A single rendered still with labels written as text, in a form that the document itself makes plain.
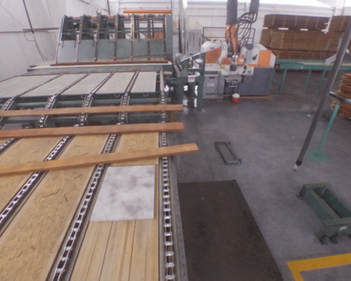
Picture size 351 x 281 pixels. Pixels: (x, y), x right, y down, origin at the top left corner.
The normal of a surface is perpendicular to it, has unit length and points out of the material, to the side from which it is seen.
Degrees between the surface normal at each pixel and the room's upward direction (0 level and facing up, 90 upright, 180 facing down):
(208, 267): 0
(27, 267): 0
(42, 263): 0
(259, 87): 90
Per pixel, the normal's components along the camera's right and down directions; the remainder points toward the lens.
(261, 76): 0.07, 0.51
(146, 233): 0.00, -0.86
